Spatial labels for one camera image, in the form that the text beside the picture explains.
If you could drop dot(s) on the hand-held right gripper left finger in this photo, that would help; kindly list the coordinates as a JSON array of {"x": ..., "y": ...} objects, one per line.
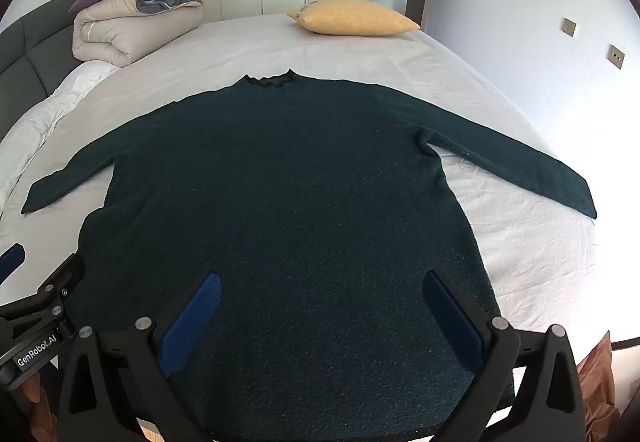
[{"x": 192, "y": 322}]

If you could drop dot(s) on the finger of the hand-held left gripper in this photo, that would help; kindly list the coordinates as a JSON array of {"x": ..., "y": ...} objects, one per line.
[
  {"x": 11, "y": 259},
  {"x": 60, "y": 284}
]

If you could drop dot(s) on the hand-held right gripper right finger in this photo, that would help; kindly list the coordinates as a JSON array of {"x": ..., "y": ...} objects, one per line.
[{"x": 450, "y": 317}]

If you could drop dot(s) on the dark green sweater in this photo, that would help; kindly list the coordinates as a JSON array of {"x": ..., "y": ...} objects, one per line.
[{"x": 300, "y": 197}]

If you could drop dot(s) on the white pillow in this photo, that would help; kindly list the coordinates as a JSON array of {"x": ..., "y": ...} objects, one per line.
[{"x": 45, "y": 117}]

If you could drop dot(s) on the dark padded headboard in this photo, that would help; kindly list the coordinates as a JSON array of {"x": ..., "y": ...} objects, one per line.
[{"x": 30, "y": 42}]

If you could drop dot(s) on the folded beige duvet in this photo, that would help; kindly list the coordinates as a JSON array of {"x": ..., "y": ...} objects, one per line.
[{"x": 120, "y": 32}]

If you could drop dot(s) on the bed with white sheet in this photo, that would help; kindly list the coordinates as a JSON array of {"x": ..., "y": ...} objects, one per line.
[{"x": 350, "y": 55}]

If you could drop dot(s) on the yellow pillow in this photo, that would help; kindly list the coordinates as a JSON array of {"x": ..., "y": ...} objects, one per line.
[{"x": 350, "y": 17}]

